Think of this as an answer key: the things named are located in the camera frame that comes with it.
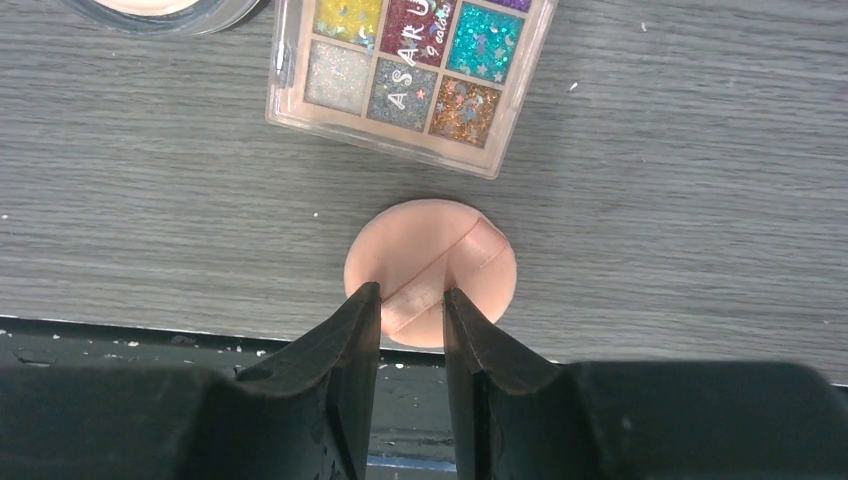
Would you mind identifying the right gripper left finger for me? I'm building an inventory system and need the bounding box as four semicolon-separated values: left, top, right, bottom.
1;282;381;479

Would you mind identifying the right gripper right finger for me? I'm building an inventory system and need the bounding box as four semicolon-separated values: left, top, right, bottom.
444;289;847;479

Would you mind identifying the small pink powder puff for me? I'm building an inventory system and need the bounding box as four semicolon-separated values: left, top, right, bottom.
343;199;518;349

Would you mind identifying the colorful eyeshadow palette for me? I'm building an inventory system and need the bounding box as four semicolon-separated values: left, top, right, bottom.
266;0;557;179

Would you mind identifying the beige powder jar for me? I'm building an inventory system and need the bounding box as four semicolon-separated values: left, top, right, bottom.
62;0;268;36

